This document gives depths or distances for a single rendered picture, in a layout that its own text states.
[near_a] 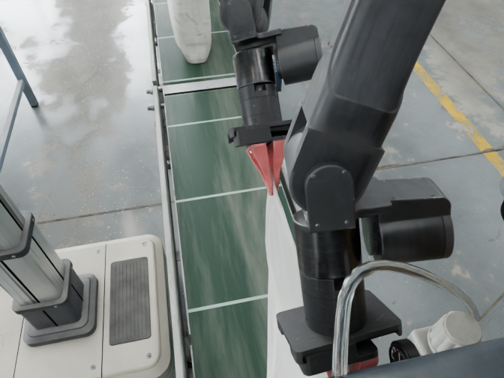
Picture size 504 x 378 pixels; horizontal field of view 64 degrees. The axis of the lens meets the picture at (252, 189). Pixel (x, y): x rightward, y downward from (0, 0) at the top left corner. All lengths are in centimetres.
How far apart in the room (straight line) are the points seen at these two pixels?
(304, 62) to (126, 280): 108
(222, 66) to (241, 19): 153
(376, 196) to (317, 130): 9
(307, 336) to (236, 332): 82
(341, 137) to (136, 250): 129
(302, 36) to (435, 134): 196
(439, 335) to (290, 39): 41
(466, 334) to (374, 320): 9
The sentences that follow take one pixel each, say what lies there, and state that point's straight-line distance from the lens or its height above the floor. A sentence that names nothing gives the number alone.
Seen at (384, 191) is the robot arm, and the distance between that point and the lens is 35.
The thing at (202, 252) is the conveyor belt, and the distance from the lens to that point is 133.
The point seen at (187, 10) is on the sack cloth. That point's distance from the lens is 204.
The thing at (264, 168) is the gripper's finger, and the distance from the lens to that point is 55.
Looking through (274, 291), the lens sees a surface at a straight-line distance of 70.
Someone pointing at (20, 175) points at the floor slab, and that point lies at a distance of 236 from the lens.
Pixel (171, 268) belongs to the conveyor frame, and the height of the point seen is 42.
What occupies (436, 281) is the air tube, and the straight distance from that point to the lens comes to 26.
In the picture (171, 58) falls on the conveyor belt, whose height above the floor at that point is 38.
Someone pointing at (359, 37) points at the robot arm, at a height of 137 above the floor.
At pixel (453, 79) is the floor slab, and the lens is 299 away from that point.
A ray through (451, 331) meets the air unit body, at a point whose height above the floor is 122.
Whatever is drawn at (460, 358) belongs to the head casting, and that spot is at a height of 134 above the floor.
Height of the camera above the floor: 150
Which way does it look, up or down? 49 degrees down
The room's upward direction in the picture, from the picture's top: straight up
